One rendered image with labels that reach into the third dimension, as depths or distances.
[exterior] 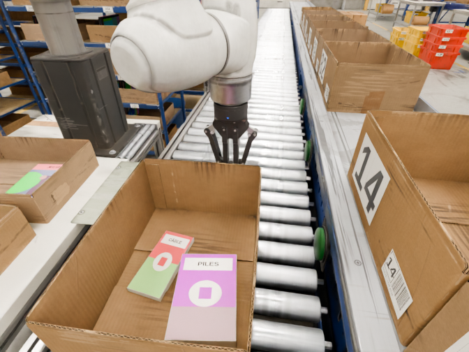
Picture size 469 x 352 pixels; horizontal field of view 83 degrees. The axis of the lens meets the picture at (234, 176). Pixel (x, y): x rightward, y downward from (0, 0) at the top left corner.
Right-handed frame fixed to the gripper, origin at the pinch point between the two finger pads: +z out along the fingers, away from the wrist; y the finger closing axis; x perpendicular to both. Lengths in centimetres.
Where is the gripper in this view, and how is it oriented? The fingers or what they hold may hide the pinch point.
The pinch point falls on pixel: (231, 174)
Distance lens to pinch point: 70.0
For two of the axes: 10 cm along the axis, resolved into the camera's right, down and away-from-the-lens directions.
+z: 0.0, 8.1, 5.9
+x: -1.5, 5.9, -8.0
